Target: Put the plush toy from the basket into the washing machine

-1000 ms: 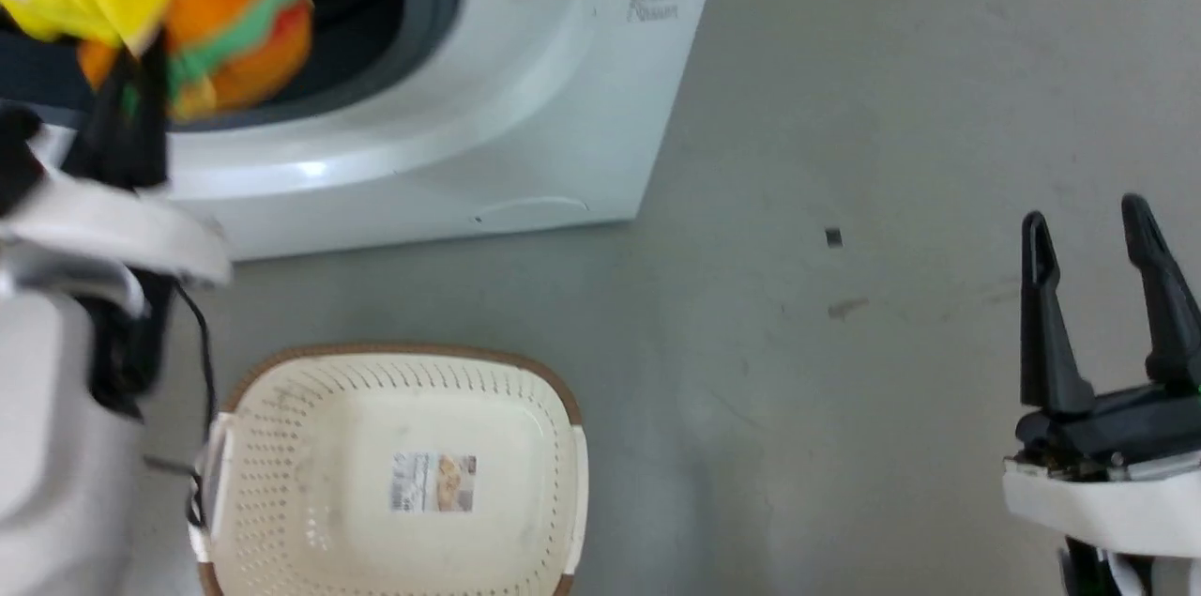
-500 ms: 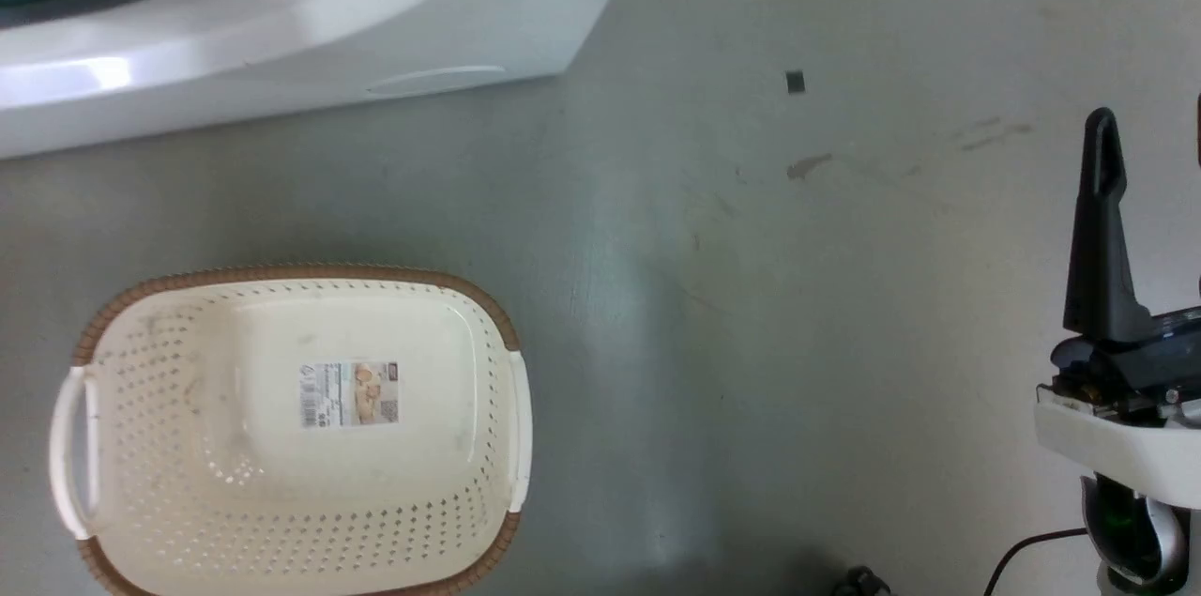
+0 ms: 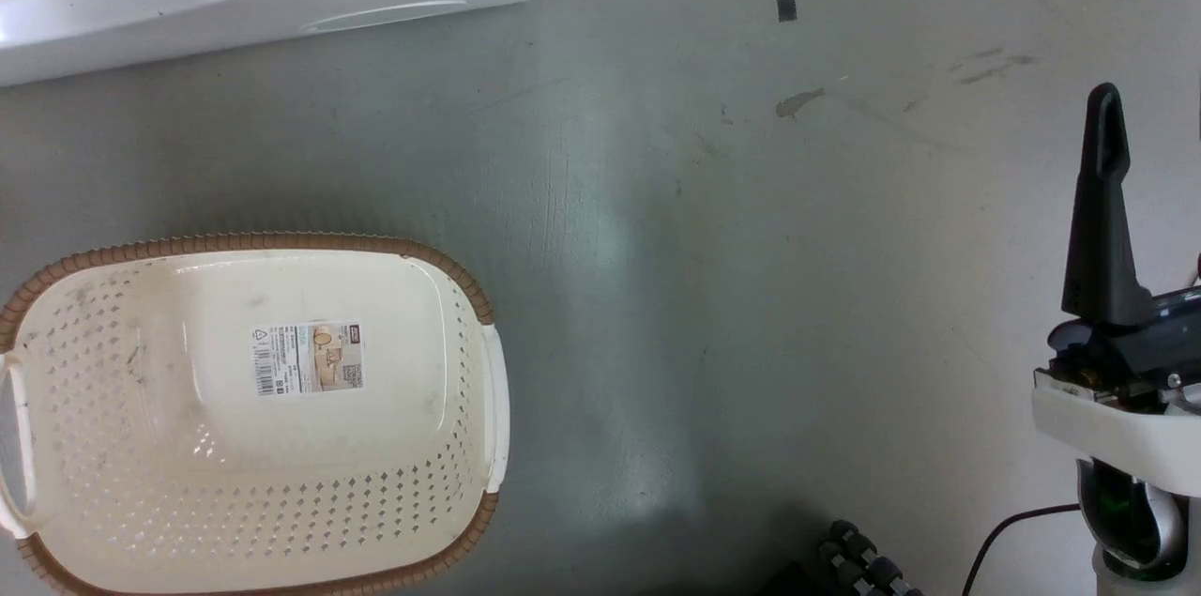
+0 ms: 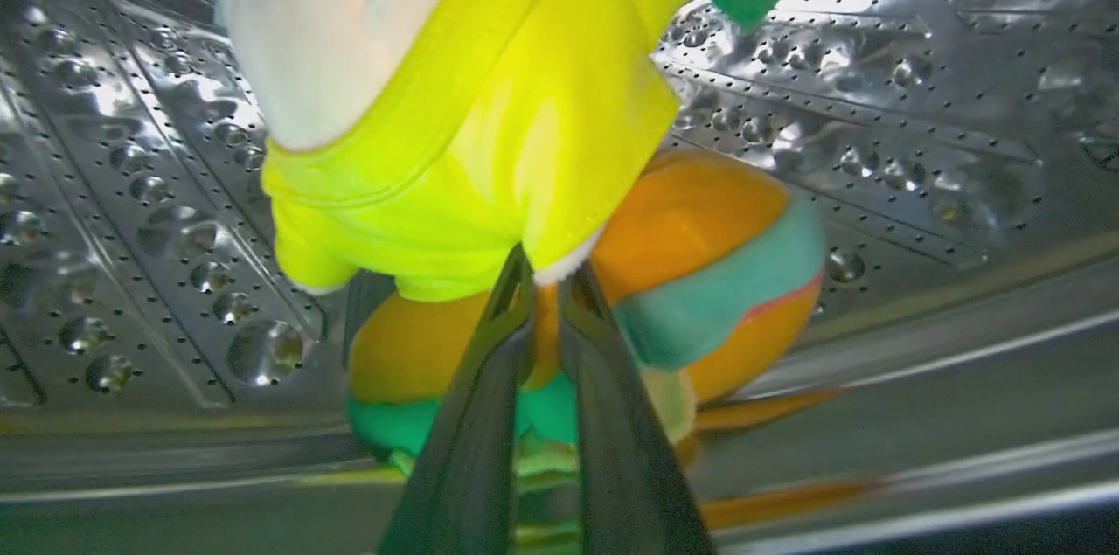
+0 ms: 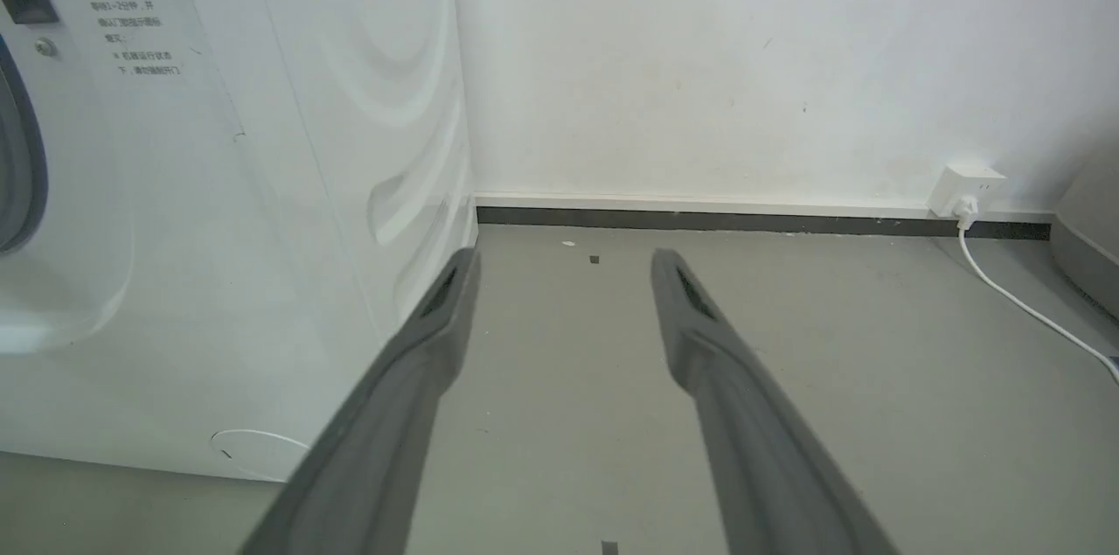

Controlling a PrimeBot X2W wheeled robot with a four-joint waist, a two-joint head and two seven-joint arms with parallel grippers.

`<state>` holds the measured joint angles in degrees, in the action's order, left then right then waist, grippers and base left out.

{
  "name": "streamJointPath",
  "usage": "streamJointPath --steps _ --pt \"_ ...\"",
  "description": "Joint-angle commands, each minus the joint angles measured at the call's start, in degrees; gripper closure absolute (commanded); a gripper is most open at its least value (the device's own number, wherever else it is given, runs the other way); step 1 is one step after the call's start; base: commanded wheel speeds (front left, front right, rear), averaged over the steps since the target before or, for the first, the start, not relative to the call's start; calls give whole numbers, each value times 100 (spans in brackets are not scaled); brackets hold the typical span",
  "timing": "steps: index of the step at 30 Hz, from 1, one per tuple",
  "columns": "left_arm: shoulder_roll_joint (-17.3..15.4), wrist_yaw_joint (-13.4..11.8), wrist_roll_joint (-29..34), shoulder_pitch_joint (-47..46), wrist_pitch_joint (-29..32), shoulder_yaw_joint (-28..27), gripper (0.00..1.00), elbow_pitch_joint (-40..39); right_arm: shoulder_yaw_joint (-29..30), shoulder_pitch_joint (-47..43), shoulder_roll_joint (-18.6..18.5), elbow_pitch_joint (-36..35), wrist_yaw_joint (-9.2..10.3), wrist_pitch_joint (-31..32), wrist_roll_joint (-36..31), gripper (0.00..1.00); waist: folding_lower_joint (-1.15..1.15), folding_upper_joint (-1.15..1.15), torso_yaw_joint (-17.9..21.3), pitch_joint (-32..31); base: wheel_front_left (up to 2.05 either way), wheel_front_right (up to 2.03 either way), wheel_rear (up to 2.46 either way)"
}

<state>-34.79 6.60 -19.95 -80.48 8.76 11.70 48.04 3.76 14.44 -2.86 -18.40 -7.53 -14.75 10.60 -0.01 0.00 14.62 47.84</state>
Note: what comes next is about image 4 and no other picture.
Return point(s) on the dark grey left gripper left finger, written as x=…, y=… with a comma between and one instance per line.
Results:
x=468, y=441

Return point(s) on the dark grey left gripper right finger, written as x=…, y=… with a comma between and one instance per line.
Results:
x=625, y=450

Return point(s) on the white plush toy yellow shirt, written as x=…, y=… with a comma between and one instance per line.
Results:
x=455, y=118

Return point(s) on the orange and teal plush toy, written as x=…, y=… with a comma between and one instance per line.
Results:
x=699, y=275

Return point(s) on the stainless steel washing machine drum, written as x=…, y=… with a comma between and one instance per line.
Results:
x=918, y=188

